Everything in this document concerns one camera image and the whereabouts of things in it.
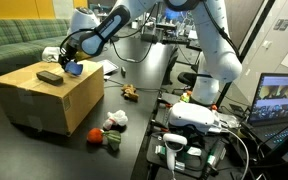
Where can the brown plush moose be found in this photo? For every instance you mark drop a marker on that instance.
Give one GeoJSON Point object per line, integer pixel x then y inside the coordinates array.
{"type": "Point", "coordinates": [129, 92]}

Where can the white tablet on table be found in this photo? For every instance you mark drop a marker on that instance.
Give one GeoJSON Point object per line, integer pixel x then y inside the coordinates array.
{"type": "Point", "coordinates": [108, 66]}

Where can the red radish plush toy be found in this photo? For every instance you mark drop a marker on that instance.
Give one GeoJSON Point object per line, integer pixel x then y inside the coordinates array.
{"type": "Point", "coordinates": [113, 137]}

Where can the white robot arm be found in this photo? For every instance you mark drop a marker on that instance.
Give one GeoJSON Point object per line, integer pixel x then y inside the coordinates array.
{"type": "Point", "coordinates": [220, 62]}

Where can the open laptop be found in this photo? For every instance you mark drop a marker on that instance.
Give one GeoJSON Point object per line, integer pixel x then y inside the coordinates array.
{"type": "Point", "coordinates": [268, 118]}

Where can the white VR headset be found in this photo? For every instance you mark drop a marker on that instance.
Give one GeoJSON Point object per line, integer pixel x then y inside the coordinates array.
{"type": "Point", "coordinates": [202, 118]}

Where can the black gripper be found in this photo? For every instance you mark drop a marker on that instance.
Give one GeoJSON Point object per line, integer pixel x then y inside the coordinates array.
{"type": "Point", "coordinates": [67, 57]}

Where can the green plaid sofa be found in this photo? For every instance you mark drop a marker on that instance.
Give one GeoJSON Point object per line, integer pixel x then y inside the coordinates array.
{"type": "Point", "coordinates": [22, 41]}

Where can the small dark marker block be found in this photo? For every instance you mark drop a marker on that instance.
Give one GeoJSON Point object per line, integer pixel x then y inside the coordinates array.
{"type": "Point", "coordinates": [123, 71]}

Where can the brown cardboard box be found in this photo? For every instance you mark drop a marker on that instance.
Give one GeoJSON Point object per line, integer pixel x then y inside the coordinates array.
{"type": "Point", "coordinates": [28, 101]}

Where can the dark grey rectangular block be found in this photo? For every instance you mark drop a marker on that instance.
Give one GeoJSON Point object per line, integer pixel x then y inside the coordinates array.
{"type": "Point", "coordinates": [50, 78]}

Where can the white towel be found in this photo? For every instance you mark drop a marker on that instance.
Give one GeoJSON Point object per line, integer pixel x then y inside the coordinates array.
{"type": "Point", "coordinates": [51, 54]}

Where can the blue sponge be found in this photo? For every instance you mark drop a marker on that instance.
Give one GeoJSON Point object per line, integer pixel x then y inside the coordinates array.
{"type": "Point", "coordinates": [76, 70]}

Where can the white VR controller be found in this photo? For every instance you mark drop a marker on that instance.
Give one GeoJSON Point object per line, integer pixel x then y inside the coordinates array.
{"type": "Point", "coordinates": [174, 143]}

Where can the white plush toy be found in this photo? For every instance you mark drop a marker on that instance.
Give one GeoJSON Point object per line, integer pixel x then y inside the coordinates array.
{"type": "Point", "coordinates": [117, 118]}

